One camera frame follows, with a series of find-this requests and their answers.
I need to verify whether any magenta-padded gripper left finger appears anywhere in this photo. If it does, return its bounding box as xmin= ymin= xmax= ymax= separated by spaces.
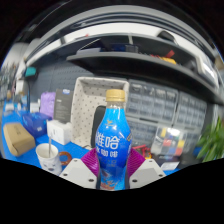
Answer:
xmin=58 ymin=147 xmax=100 ymax=190

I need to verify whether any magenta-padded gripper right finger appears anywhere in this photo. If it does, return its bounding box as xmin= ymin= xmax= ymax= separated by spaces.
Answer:
xmin=127 ymin=147 xmax=167 ymax=190

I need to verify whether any blue drink bottle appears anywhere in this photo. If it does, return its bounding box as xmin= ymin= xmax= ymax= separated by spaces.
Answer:
xmin=95 ymin=88 xmax=133 ymax=191

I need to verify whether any yellow multimeter with red leads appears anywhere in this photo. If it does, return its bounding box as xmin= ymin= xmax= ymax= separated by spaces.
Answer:
xmin=131 ymin=144 xmax=153 ymax=160

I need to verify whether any black box with white label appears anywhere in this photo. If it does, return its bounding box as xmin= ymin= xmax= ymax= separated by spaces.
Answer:
xmin=158 ymin=156 xmax=183 ymax=172

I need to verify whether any clear box of coloured parts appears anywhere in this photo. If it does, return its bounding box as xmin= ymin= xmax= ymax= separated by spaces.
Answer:
xmin=150 ymin=125 xmax=187 ymax=158

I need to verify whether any thin metal spoon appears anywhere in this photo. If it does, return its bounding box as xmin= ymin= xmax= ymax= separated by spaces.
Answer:
xmin=47 ymin=134 xmax=53 ymax=158

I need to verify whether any grey small parts drawer cabinet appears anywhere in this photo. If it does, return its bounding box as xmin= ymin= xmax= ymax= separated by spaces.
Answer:
xmin=126 ymin=79 xmax=180 ymax=119
xmin=175 ymin=92 xmax=208 ymax=131
xmin=128 ymin=116 xmax=161 ymax=148
xmin=181 ymin=128 xmax=204 ymax=151

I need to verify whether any black pouch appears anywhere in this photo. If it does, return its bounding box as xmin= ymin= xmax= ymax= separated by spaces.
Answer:
xmin=90 ymin=105 xmax=108 ymax=148

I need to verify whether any dark blue box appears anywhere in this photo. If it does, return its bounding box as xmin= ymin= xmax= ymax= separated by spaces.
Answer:
xmin=21 ymin=112 xmax=53 ymax=138

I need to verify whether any brown cardboard box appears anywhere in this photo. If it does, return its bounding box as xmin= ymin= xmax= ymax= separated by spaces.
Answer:
xmin=2 ymin=122 xmax=36 ymax=158

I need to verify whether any dark grey upright box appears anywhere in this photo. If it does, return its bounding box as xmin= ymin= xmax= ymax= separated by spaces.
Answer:
xmin=53 ymin=88 xmax=75 ymax=124

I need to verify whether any green potted plant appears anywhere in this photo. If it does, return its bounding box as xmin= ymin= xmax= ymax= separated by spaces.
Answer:
xmin=195 ymin=116 xmax=224 ymax=163

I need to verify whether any white perforated tray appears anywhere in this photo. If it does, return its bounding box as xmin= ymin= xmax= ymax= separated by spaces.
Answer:
xmin=70 ymin=76 xmax=130 ymax=150

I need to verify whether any purple plastic bag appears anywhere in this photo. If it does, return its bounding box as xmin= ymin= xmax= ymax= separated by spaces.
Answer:
xmin=39 ymin=91 xmax=57 ymax=118

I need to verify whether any teal object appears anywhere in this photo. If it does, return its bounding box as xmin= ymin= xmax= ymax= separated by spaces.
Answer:
xmin=23 ymin=66 xmax=38 ymax=78

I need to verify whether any white mug with brown handle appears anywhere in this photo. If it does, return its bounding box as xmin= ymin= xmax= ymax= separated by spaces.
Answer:
xmin=35 ymin=143 xmax=73 ymax=177

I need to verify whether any dark wall shelf unit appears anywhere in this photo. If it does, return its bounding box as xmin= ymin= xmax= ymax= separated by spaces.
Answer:
xmin=24 ymin=29 xmax=224 ymax=104

